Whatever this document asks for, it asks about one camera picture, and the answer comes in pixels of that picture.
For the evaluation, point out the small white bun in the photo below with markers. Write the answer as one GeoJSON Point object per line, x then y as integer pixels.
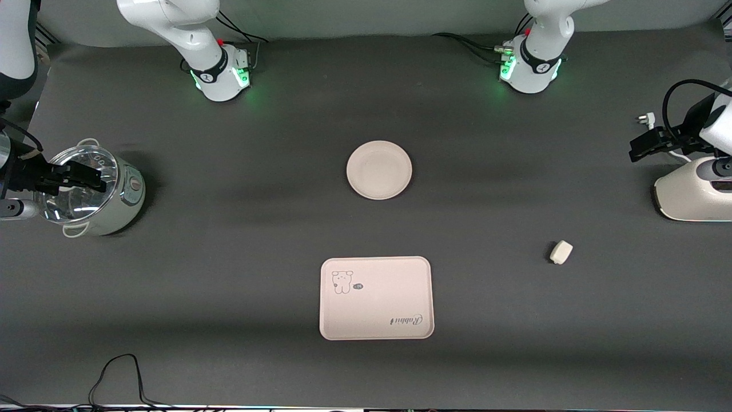
{"type": "Point", "coordinates": [561, 252]}

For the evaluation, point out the dark grey table cover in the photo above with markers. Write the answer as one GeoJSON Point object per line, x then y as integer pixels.
{"type": "Point", "coordinates": [229, 286]}

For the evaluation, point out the white toaster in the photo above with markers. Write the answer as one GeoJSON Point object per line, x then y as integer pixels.
{"type": "Point", "coordinates": [692, 197]}

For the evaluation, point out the aluminium frame rail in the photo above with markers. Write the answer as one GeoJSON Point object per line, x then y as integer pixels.
{"type": "Point", "coordinates": [48, 35]}

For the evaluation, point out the beige rectangular rabbit tray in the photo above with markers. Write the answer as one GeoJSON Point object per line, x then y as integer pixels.
{"type": "Point", "coordinates": [377, 300]}

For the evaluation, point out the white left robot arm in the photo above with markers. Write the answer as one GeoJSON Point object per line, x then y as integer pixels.
{"type": "Point", "coordinates": [537, 57]}

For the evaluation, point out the glass pot lid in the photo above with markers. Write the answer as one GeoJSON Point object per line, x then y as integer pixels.
{"type": "Point", "coordinates": [86, 205]}

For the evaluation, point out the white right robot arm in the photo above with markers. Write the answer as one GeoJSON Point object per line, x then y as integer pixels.
{"type": "Point", "coordinates": [211, 63]}

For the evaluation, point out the round beige plate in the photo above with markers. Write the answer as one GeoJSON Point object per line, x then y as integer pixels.
{"type": "Point", "coordinates": [379, 170]}

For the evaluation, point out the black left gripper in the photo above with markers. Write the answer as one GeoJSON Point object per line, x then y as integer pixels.
{"type": "Point", "coordinates": [689, 121]}

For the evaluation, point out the pale green electric pot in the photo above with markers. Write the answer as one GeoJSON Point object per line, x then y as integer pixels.
{"type": "Point", "coordinates": [123, 206]}

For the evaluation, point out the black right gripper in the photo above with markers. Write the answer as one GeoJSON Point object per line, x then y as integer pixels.
{"type": "Point", "coordinates": [24, 174]}

